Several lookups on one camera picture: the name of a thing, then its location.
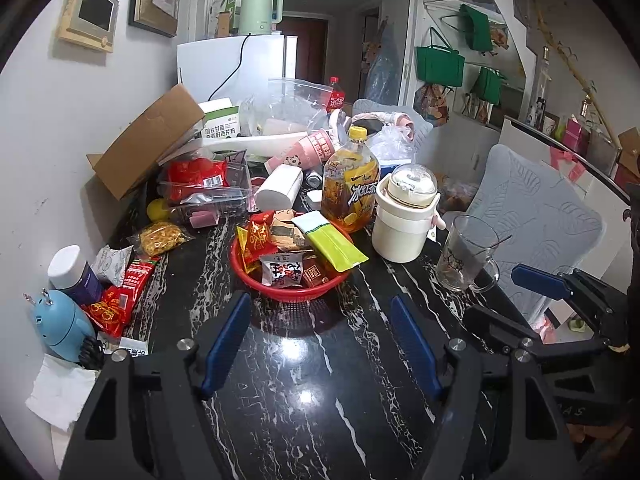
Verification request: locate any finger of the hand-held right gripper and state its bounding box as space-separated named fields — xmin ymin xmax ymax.
xmin=511 ymin=264 xmax=629 ymax=349
xmin=464 ymin=305 xmax=542 ymax=357

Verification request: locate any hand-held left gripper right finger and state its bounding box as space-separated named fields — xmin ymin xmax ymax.
xmin=391 ymin=294 xmax=583 ymax=480

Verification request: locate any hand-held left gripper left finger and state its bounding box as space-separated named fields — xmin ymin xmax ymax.
xmin=59 ymin=291 xmax=252 ymax=480

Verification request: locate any red plastic basket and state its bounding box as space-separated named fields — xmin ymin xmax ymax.
xmin=231 ymin=210 xmax=354 ymax=304

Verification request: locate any white black red snack packet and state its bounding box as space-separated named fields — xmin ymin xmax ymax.
xmin=259 ymin=252 xmax=306 ymax=289

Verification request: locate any yellow snack packet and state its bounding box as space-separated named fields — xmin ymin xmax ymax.
xmin=235 ymin=226 xmax=252 ymax=274

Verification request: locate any red candy packet gold print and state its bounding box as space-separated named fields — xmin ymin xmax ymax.
xmin=248 ymin=217 xmax=274 ymax=261

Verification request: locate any small red brown packet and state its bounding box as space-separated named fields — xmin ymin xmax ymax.
xmin=302 ymin=259 xmax=329 ymax=289

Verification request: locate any lime green packet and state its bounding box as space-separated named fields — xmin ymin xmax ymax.
xmin=292 ymin=211 xmax=369 ymax=274

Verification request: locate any brown snack packet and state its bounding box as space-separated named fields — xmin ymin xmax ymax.
xmin=272 ymin=224 xmax=307 ymax=252

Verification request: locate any clear bag of yellow snacks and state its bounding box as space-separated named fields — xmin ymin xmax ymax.
xmin=131 ymin=222 xmax=194 ymax=257

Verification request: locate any glass mug cartoon print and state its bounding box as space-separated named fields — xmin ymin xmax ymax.
xmin=436 ymin=215 xmax=501 ymax=294

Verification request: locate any white printed packet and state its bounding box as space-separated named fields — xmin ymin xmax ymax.
xmin=97 ymin=332 xmax=149 ymax=359

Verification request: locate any cream lidded electric pot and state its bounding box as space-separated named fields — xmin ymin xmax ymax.
xmin=372 ymin=162 xmax=444 ymax=262

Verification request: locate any clear snack bag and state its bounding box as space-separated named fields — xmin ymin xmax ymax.
xmin=440 ymin=175 xmax=481 ymax=211

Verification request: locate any red gold crinkled packet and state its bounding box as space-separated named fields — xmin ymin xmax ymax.
xmin=82 ymin=285 xmax=131 ymax=339

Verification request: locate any black comb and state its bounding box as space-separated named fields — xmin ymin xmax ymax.
xmin=76 ymin=337 xmax=104 ymax=366

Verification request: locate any white foil packet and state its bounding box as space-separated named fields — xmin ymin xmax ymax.
xmin=92 ymin=245 xmax=134 ymax=286

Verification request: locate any clear plastic box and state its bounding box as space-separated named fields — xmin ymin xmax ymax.
xmin=159 ymin=160 xmax=253 ymax=229

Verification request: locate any pink gift box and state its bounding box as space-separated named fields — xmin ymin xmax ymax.
xmin=565 ymin=117 xmax=589 ymax=154

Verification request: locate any small cardboard box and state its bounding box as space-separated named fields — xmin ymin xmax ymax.
xmin=617 ymin=127 xmax=640 ymax=171

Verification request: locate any white cylinder container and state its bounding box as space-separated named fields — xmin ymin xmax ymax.
xmin=255 ymin=164 xmax=304 ymax=212

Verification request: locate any iced tea bottle yellow cap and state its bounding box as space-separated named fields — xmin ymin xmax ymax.
xmin=321 ymin=126 xmax=381 ymax=234

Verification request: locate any light blue round device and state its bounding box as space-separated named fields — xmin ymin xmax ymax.
xmin=34 ymin=290 xmax=99 ymax=364

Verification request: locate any dark blue bottle white cap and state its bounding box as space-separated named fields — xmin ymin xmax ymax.
xmin=47 ymin=245 xmax=104 ymax=306

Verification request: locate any red packet barcode label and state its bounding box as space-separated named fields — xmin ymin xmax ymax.
xmin=167 ymin=158 xmax=229 ymax=201

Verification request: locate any white paper tissue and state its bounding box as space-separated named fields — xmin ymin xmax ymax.
xmin=25 ymin=352 xmax=99 ymax=431

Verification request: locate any white flat box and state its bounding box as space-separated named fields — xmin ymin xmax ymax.
xmin=197 ymin=135 xmax=281 ymax=162

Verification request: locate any white plastic bag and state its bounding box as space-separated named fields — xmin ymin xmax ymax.
xmin=372 ymin=125 xmax=419 ymax=164

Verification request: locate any tall glass bottle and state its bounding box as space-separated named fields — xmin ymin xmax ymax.
xmin=532 ymin=47 xmax=554 ymax=111

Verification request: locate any pink paper cup stack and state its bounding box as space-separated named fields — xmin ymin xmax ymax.
xmin=265 ymin=130 xmax=336 ymax=174

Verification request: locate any colourful printed bag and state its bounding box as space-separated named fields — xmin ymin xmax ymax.
xmin=415 ymin=84 xmax=451 ymax=124

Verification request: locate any bamboo stick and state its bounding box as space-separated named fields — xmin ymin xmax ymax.
xmin=525 ymin=0 xmax=616 ymax=136

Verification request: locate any pink white clothing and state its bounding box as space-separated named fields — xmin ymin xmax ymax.
xmin=352 ymin=110 xmax=416 ymax=136

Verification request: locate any white green powder box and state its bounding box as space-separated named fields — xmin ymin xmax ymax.
xmin=198 ymin=99 xmax=241 ymax=141

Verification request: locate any white glove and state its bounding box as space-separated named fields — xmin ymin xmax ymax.
xmin=327 ymin=110 xmax=354 ymax=146

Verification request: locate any large green tote bag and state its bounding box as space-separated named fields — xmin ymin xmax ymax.
xmin=416 ymin=27 xmax=466 ymax=86

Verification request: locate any clear plastic bag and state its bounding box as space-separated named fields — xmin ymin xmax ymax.
xmin=240 ymin=77 xmax=334 ymax=139

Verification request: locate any blue plastic bag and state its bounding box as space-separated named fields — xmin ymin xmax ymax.
xmin=365 ymin=47 xmax=401 ymax=104

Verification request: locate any cola bottle red cap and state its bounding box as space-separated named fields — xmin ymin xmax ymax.
xmin=327 ymin=76 xmax=347 ymax=114

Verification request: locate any white mini fridge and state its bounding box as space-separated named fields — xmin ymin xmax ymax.
xmin=176 ymin=34 xmax=299 ymax=104

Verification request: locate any brown wooden door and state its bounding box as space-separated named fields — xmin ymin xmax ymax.
xmin=277 ymin=15 xmax=329 ymax=86

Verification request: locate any green white carton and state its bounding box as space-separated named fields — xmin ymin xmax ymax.
xmin=216 ymin=0 xmax=244 ymax=39

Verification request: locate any pale green electric kettle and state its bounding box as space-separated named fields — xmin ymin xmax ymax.
xmin=238 ymin=0 xmax=284 ymax=36

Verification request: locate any black power cable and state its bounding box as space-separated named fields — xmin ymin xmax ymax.
xmin=207 ymin=34 xmax=251 ymax=101

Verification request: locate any wall intercom panel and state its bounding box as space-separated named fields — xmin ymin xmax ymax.
xmin=55 ymin=0 xmax=120 ymax=54

